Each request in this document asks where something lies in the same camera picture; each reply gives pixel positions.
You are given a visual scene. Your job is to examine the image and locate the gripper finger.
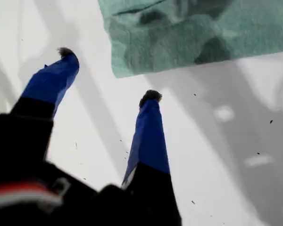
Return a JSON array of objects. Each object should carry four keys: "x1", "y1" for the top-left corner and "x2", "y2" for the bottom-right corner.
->
[
  {"x1": 121, "y1": 89, "x2": 182, "y2": 226},
  {"x1": 10, "y1": 47, "x2": 80, "y2": 121}
]

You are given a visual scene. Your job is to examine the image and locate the pale green T-shirt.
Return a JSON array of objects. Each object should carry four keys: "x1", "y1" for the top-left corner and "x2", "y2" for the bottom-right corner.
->
[{"x1": 98, "y1": 0, "x2": 283, "y2": 79}]

